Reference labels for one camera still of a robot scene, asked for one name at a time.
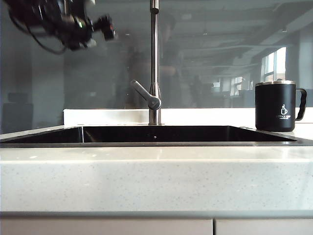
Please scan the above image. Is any steel faucet lever handle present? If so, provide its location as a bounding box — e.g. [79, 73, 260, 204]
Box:
[130, 79, 162, 111]

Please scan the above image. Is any stainless steel sink faucet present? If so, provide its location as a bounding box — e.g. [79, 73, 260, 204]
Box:
[148, 0, 162, 126]

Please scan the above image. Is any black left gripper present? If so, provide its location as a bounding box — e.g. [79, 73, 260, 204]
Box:
[90, 14, 117, 42]

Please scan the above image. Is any black undermount sink basin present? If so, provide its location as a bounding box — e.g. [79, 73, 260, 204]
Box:
[0, 125, 299, 148]

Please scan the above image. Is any wide grey cabinet door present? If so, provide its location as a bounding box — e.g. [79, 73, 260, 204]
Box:
[0, 218, 213, 235]

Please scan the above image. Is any narrow grey cabinet door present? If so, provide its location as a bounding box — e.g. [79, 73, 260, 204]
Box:
[215, 219, 313, 235]

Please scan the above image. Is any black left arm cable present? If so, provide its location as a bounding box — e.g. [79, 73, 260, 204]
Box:
[8, 8, 67, 55]

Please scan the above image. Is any black mug with steel rim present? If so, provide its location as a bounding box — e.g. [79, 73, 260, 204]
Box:
[254, 80, 308, 133]

